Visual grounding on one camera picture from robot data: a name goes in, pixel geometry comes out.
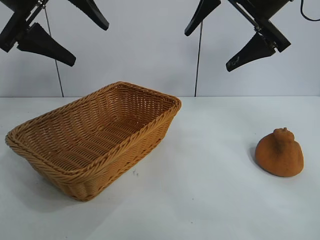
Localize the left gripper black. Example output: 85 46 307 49
0 0 110 67

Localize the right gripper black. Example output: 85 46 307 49
184 0 292 73

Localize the woven wicker basket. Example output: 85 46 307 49
4 80 183 202

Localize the orange fruit with knob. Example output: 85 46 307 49
254 127 305 178

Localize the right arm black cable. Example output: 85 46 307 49
298 0 320 21

